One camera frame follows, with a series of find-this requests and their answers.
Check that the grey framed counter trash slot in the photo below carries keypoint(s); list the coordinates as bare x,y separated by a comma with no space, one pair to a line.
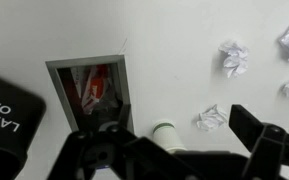
84,61

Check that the black plastic trash bin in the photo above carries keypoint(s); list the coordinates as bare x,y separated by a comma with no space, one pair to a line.
7,133

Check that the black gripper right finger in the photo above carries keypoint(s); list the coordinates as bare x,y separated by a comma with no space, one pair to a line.
270,150

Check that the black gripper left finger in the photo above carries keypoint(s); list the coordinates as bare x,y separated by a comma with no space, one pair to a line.
140,156

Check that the white paper cup green band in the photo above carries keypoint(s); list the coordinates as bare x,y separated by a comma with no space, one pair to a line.
165,135

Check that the red white crumpled wrapper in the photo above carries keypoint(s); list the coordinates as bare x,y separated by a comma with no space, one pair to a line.
95,86

